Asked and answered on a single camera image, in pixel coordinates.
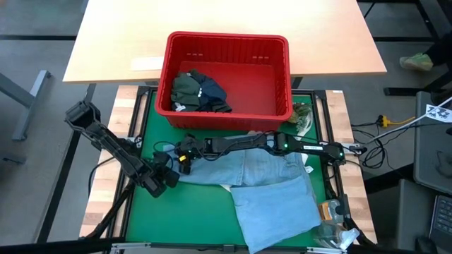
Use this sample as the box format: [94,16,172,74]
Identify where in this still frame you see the person's leg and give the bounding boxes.
[425,37,452,67]

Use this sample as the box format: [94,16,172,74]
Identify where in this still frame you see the black cable bundle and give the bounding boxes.
[351,121,389,170]

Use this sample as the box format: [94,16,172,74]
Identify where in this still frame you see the red plastic laundry bin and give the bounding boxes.
[154,30,294,131]

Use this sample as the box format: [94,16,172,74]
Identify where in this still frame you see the light wood desk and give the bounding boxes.
[62,0,387,85]

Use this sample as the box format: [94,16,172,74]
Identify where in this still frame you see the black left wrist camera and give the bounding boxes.
[152,151,171,167]

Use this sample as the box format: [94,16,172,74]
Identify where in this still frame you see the black computer mouse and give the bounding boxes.
[415,235,439,254]

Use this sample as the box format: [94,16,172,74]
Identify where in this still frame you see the silver aluminium bar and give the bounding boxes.
[109,242,153,253]
[306,246,349,254]

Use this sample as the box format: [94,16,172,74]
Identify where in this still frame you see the white cord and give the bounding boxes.
[367,95,452,142]

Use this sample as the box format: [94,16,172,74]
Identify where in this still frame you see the grey side desk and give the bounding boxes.
[395,178,435,252]

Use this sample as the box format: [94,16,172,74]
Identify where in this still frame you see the black white patterned card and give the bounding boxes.
[424,103,452,123]

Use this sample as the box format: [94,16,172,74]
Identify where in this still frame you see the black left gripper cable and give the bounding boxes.
[162,152,177,171]

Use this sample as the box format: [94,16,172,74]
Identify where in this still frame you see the navy blue garment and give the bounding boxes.
[190,69,233,114]

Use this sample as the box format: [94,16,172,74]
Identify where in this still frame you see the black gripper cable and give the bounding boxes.
[153,140,179,156]
[162,152,177,171]

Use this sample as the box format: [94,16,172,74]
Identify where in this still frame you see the black keyboard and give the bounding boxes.
[428,193,452,244]

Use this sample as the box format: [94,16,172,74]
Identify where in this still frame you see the clear bottle orange label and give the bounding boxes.
[317,198,345,226]

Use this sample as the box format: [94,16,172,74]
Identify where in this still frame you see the light blue jeans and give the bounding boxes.
[165,139,323,254]

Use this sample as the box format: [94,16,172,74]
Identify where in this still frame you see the clear spray bottle white nozzle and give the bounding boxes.
[312,224,361,251]

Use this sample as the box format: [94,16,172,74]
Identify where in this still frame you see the person's foot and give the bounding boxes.
[398,52,434,72]

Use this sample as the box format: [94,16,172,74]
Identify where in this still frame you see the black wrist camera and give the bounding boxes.
[175,138,191,155]
[152,151,171,167]

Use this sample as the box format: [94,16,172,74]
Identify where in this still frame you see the dark green garment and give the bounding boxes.
[170,72,202,113]

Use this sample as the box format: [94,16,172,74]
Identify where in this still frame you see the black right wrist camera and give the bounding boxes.
[175,138,191,155]

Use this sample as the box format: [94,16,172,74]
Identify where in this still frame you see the grey chair seat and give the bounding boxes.
[412,90,452,195]

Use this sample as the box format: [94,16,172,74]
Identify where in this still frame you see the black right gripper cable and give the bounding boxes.
[153,140,179,156]

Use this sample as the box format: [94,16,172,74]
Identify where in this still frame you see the yellow power plug cord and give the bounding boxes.
[376,114,416,128]

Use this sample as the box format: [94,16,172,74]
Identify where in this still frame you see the white label sticker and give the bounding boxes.
[129,56,164,72]

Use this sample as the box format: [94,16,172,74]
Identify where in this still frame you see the green succulent plant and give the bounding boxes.
[287,102,314,135]

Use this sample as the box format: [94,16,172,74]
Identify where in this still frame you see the green table mat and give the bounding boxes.
[125,92,328,248]

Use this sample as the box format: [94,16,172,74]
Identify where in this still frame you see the black metal table frame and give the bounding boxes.
[81,84,377,254]

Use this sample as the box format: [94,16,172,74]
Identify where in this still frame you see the grey metal table leg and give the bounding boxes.
[0,69,52,142]

